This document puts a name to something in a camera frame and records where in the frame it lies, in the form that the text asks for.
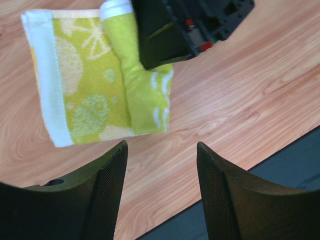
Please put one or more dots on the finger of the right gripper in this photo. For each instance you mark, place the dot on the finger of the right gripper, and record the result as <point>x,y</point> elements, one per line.
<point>162,37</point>

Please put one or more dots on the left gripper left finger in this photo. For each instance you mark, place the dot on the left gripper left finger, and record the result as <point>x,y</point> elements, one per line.
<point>81,205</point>

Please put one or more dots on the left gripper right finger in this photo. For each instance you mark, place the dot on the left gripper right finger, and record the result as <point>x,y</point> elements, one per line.
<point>239,205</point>

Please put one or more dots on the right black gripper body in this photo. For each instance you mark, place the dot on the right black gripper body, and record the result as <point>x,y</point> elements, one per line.
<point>203,23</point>

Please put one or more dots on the yellow green patterned towel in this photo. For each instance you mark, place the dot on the yellow green patterned towel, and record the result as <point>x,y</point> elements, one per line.
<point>91,83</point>

